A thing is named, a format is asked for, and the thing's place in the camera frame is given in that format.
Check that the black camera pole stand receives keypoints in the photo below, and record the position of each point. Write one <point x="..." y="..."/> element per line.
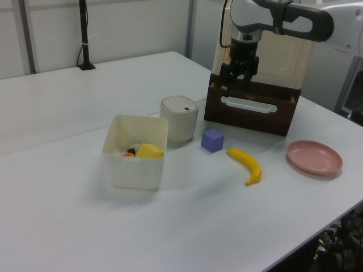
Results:
<point x="84" y="34"/>

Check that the purple cube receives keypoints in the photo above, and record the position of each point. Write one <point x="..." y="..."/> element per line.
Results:
<point x="212" y="140"/>

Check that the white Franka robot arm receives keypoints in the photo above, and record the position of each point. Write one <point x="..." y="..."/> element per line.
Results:
<point x="320" y="17"/>

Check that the grey metal stand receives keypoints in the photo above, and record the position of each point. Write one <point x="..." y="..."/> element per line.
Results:
<point x="350" y="90"/>

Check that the brown wooden drawer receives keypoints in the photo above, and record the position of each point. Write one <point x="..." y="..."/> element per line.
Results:
<point x="249" y="122"/>

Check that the orange striped bread toy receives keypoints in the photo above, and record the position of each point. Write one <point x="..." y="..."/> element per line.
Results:
<point x="129" y="154"/>

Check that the cream plastic box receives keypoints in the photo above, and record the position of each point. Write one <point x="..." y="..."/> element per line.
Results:
<point x="133" y="173"/>

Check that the cream drawer cabinet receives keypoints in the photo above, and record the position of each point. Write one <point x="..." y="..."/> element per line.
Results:
<point x="283" y="59"/>

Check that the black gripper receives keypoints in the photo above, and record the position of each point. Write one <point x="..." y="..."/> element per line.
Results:
<point x="244" y="52"/>

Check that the pink plate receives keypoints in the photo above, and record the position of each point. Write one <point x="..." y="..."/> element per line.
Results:
<point x="313" y="157"/>

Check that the yellow block toy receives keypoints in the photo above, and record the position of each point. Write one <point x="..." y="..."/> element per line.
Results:
<point x="149" y="150"/>

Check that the cream lidded trash can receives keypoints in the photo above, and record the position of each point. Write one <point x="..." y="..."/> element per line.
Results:
<point x="178" y="122"/>

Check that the black and white sushi toy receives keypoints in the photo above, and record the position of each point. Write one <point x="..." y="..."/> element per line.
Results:
<point x="134" y="147"/>

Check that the yellow toy banana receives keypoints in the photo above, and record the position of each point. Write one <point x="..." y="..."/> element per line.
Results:
<point x="249" y="163"/>

